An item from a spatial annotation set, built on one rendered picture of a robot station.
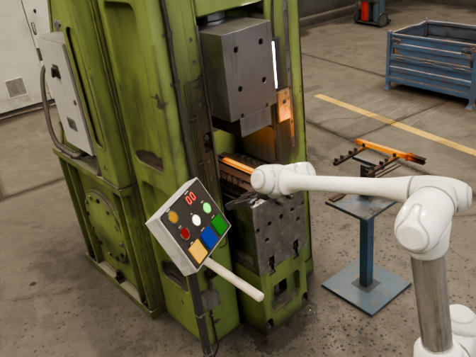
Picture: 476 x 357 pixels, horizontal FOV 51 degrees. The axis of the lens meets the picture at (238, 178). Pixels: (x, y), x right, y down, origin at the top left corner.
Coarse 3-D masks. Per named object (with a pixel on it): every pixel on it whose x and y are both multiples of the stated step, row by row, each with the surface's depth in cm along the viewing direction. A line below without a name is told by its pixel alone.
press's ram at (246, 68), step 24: (240, 24) 228; (264, 24) 227; (216, 48) 218; (240, 48) 222; (264, 48) 231; (216, 72) 225; (240, 72) 226; (264, 72) 236; (216, 96) 233; (240, 96) 231; (264, 96) 241
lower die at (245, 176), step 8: (224, 152) 291; (240, 160) 280; (224, 168) 275; (232, 168) 274; (224, 176) 268; (232, 176) 267; (240, 176) 264; (248, 176) 263; (224, 184) 268; (240, 184) 259; (248, 184) 258; (240, 192) 259
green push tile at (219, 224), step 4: (216, 216) 224; (220, 216) 226; (212, 220) 221; (216, 220) 223; (220, 220) 225; (212, 224) 220; (216, 224) 222; (220, 224) 224; (224, 224) 226; (216, 228) 221; (220, 228) 223; (224, 228) 225; (220, 232) 222
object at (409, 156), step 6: (366, 144) 291; (372, 144) 288; (378, 144) 287; (384, 150) 283; (390, 150) 280; (396, 150) 279; (402, 156) 275; (408, 156) 272; (414, 156) 270; (420, 162) 268
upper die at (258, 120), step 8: (256, 112) 241; (264, 112) 244; (216, 120) 250; (224, 120) 245; (240, 120) 235; (248, 120) 239; (256, 120) 242; (264, 120) 246; (224, 128) 247; (232, 128) 242; (240, 128) 237; (248, 128) 240; (256, 128) 244; (240, 136) 240
